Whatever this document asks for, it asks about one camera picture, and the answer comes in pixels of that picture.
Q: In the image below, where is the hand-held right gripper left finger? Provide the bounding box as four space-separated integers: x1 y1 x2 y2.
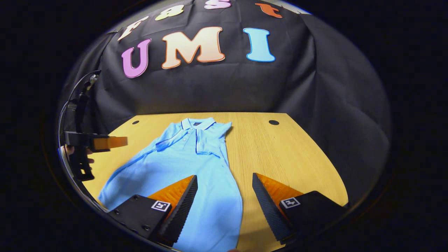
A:
108 175 198 247

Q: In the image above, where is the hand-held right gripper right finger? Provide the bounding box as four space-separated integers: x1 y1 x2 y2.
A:
252 173 349 245

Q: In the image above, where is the light blue polo T-shirt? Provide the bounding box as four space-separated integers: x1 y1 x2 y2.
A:
98 117 244 252

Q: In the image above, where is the black backdrop cloth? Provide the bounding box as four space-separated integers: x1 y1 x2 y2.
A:
58 0 392 203

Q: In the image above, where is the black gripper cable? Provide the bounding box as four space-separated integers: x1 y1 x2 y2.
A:
58 70 101 147

